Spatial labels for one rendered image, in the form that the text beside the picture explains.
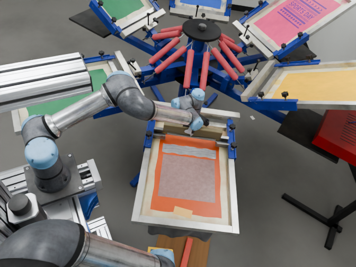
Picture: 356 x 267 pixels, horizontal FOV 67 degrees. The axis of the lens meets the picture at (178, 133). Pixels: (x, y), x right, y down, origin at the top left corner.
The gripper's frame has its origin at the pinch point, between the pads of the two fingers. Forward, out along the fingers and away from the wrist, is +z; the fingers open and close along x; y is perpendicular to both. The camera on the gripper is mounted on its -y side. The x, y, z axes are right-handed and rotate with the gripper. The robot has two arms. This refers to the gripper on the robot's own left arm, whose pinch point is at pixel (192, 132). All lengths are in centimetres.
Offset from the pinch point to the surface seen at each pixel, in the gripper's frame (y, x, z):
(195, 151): -4.4, 8.0, 9.7
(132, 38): 60, -118, 13
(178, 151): 6.8, 9.1, 10.2
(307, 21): -94, -121, -28
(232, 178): -27.4, 26.5, 6.9
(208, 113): -11.4, -21.4, 2.1
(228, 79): -27, -61, 1
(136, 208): 27, 53, 7
